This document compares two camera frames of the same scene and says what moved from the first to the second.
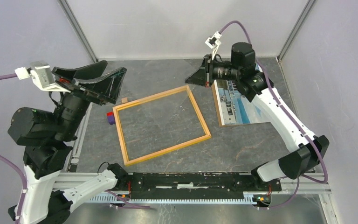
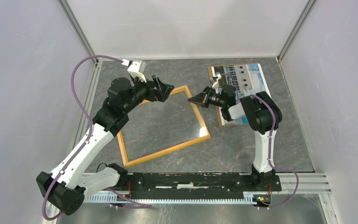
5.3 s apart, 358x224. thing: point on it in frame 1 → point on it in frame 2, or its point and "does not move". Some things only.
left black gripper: [103, 90] → [161, 94]
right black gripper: [202, 76] → [203, 98]
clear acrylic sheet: [154, 125] does not move
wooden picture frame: [186, 88] does not move
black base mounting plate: [156, 185] does not move
